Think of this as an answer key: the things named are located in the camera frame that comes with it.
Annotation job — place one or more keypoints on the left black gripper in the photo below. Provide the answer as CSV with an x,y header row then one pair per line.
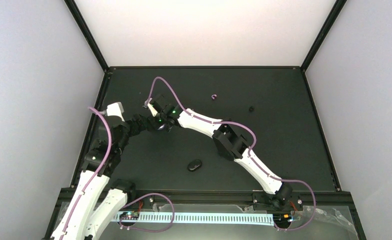
x,y
134,129

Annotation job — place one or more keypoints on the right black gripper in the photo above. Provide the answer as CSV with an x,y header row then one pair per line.
x,y
155,123

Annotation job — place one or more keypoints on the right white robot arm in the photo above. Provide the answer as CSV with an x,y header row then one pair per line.
x,y
230,143

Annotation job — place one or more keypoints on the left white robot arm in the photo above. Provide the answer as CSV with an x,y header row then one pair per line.
x,y
84,219

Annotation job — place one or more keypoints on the black earbud charging case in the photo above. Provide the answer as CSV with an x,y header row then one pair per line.
x,y
194,165

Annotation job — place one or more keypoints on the left circuit board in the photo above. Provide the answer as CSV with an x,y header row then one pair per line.
x,y
129,216

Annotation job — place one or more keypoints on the circuit board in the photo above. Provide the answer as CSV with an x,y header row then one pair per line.
x,y
283,218
129,216

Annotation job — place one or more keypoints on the right circuit board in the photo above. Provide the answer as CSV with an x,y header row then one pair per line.
x,y
283,218

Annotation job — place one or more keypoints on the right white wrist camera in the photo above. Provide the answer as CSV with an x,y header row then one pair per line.
x,y
149,106

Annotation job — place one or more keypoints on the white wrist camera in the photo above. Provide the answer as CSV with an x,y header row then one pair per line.
x,y
115,109
149,106

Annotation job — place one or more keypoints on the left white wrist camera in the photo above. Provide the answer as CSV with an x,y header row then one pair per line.
x,y
115,109

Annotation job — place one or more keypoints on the white slotted cable duct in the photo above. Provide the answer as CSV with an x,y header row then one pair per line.
x,y
262,219

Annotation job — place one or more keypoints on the black front aluminium rail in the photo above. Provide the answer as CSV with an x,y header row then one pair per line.
x,y
322,198

